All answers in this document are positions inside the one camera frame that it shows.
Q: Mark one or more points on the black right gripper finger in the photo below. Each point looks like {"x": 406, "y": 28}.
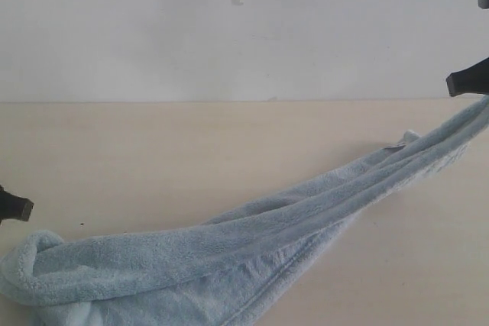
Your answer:
{"x": 473, "y": 80}

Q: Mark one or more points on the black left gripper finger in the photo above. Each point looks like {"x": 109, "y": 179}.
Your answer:
{"x": 13, "y": 207}

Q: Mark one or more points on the light blue terry towel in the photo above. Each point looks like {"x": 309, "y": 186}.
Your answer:
{"x": 231, "y": 269}

